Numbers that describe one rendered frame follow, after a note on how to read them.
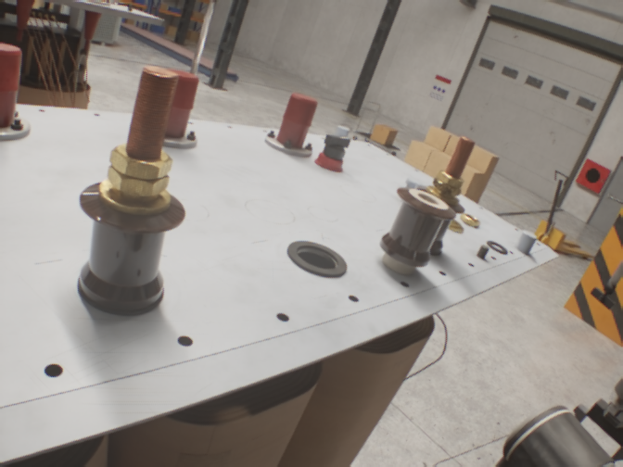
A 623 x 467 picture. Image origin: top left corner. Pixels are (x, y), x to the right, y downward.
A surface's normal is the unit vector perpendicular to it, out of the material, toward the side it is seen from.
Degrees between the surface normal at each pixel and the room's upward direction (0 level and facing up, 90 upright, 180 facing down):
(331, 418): 90
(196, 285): 0
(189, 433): 90
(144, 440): 90
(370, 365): 90
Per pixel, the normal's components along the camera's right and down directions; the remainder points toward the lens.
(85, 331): 0.33, -0.86
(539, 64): -0.68, 0.07
